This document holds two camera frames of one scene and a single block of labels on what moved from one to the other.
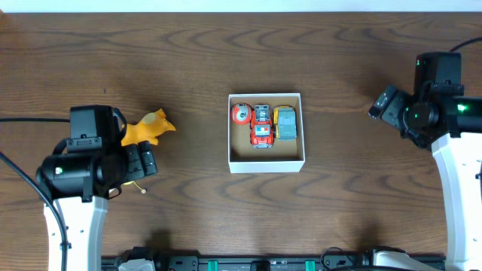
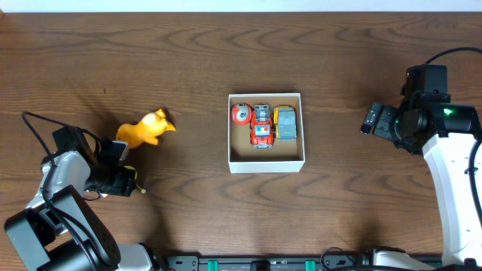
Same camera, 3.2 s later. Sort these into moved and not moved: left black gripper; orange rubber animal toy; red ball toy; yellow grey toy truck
Moved: left black gripper
Not moved: yellow grey toy truck; red ball toy; orange rubber animal toy
